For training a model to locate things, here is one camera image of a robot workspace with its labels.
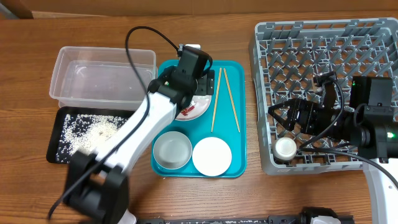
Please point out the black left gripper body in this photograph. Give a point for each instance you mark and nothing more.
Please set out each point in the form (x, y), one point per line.
(205, 83)

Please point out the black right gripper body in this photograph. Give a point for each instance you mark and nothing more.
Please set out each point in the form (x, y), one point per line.
(315, 119)

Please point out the white paper cup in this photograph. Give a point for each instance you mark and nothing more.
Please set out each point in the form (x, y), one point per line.
(284, 149)

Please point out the grey bowl with rice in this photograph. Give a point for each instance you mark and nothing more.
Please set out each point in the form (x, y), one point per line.
(172, 150)

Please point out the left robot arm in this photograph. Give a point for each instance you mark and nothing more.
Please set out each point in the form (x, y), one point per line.
(97, 183)

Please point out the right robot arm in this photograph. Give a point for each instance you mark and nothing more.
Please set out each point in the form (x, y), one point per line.
(370, 127)

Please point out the grey dishwasher rack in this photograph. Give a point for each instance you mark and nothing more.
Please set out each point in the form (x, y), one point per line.
(284, 58)

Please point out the white round plate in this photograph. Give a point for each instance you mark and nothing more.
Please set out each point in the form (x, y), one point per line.
(201, 105)

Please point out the left wooden chopstick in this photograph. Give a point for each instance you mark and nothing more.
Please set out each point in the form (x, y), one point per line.
(216, 99)

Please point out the wooden chopstick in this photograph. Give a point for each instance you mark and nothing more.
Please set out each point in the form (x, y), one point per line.
(231, 99)
(216, 99)

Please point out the right wooden chopstick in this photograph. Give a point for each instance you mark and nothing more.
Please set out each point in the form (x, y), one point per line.
(231, 99)

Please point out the red snack wrapper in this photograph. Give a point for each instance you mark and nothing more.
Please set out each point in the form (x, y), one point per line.
(187, 110)

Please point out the teal serving tray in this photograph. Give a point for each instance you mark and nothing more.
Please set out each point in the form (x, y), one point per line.
(225, 126)

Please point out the white empty bowl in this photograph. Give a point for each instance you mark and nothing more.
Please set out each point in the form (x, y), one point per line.
(212, 156)

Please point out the clear plastic bin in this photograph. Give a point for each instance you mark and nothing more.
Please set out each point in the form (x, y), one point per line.
(95, 77)

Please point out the spilled white rice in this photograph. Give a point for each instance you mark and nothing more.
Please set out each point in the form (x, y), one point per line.
(83, 132)

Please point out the black plastic tray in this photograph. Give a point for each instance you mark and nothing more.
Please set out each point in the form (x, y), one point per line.
(55, 136)

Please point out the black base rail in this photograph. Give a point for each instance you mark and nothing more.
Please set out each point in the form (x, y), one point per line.
(308, 215)

